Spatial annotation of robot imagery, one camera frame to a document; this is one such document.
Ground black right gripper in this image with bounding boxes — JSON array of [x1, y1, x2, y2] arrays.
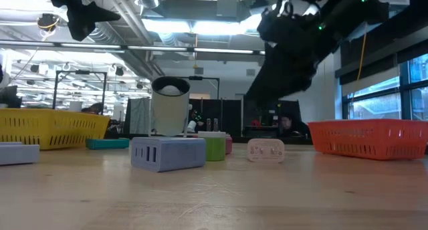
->
[[245, 7, 322, 106]]

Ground pale pink charger block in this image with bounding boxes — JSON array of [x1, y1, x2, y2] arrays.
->
[[247, 138, 286, 163]]

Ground lavender multiport charger block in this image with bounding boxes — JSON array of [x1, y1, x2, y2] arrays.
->
[[130, 136, 207, 173]]

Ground teal digital clock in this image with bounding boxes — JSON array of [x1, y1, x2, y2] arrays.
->
[[85, 138, 130, 150]]

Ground person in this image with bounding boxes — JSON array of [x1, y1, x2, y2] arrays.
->
[[277, 113, 310, 139], [82, 102, 104, 114], [190, 109, 205, 133]]

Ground black round ceiling device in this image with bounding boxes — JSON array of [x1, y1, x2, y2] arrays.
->
[[36, 13, 61, 32]]

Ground black partition panels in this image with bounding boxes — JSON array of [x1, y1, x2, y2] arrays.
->
[[189, 95, 302, 138]]

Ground long LED light bar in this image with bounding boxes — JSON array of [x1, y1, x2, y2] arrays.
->
[[0, 39, 265, 57]]

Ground grey ceiling box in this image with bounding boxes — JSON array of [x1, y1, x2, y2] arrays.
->
[[216, 0, 239, 19]]

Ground bright ceiling light panel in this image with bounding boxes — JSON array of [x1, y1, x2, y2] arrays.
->
[[142, 17, 265, 37]]

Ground orange plastic basket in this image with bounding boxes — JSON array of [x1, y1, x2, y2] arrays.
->
[[307, 118, 428, 161]]

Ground grey curtain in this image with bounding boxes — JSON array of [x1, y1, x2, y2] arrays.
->
[[124, 96, 152, 135]]

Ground yellow plastic basket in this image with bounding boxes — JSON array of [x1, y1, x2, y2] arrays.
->
[[0, 108, 112, 151]]

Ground black gantry frame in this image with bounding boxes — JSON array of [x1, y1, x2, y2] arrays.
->
[[52, 70, 108, 116], [180, 75, 221, 137]]

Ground black aluminium table frame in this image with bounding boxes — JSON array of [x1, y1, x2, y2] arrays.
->
[[93, 132, 314, 146]]

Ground yellow hanging cable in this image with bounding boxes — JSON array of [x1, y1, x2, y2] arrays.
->
[[356, 22, 368, 82]]

